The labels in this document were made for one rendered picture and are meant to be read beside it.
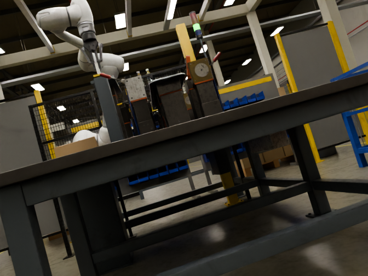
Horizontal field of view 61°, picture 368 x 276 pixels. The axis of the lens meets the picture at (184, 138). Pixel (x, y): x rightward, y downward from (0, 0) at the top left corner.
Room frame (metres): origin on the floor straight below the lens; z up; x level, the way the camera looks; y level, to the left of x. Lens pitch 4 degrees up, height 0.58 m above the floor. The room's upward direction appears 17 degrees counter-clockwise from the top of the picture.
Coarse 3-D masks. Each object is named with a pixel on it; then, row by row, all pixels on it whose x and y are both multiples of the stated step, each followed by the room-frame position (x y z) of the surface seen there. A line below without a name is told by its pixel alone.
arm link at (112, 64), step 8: (104, 56) 2.20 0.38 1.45; (112, 56) 2.22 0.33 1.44; (104, 64) 2.20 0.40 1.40; (112, 64) 2.22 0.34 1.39; (120, 64) 2.25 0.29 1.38; (104, 72) 2.23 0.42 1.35; (112, 72) 2.24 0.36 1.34; (120, 72) 2.30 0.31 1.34; (104, 120) 2.38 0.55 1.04; (104, 128) 2.39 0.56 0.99; (104, 136) 2.38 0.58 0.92; (104, 144) 2.39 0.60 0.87
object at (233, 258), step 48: (336, 96) 1.20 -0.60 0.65; (192, 144) 1.09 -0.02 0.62; (288, 144) 1.71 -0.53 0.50; (0, 192) 0.98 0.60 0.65; (48, 192) 1.01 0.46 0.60; (192, 192) 3.52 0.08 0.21; (240, 192) 3.60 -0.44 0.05; (288, 192) 1.98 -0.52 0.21; (144, 240) 1.82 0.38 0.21; (288, 240) 1.14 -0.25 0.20
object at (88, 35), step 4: (88, 32) 1.67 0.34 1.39; (92, 32) 1.68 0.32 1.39; (84, 36) 1.67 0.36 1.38; (88, 36) 1.66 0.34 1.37; (92, 36) 1.67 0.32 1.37; (84, 40) 1.67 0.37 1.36; (88, 40) 1.68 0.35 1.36; (92, 40) 1.69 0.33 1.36; (96, 40) 1.70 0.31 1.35; (84, 44) 1.69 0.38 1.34; (96, 44) 1.69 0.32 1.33; (92, 48) 1.69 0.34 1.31; (96, 48) 1.70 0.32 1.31
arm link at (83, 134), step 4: (80, 132) 2.41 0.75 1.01; (84, 132) 2.41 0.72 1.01; (88, 132) 2.42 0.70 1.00; (76, 136) 2.38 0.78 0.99; (80, 136) 2.36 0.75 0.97; (84, 136) 2.37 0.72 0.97; (88, 136) 2.38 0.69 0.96; (92, 136) 2.39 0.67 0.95; (96, 136) 2.40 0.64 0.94; (76, 140) 2.34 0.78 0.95; (96, 140) 2.38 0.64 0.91
